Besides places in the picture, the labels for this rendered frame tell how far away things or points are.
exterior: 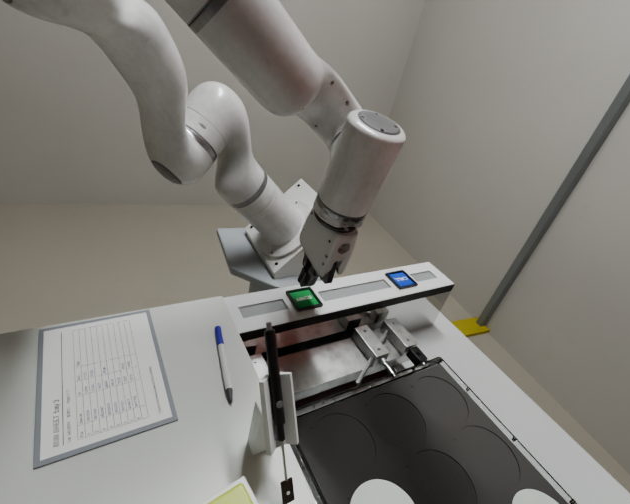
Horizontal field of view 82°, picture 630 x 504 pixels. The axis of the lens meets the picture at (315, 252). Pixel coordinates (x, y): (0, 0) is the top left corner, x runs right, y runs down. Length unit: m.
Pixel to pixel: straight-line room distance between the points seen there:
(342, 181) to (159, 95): 0.35
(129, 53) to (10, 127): 2.29
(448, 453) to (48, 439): 0.55
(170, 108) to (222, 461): 0.55
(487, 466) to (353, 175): 0.50
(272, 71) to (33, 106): 2.47
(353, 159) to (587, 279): 1.85
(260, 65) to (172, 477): 0.46
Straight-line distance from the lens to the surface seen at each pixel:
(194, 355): 0.60
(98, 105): 2.78
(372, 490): 0.61
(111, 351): 0.61
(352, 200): 0.52
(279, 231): 0.96
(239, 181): 0.85
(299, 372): 0.70
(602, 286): 2.21
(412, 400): 0.72
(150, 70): 0.67
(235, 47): 0.43
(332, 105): 0.57
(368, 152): 0.48
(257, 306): 0.69
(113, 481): 0.51
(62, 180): 2.98
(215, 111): 0.80
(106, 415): 0.55
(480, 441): 0.74
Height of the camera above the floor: 1.42
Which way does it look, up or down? 32 degrees down
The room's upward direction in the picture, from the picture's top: 14 degrees clockwise
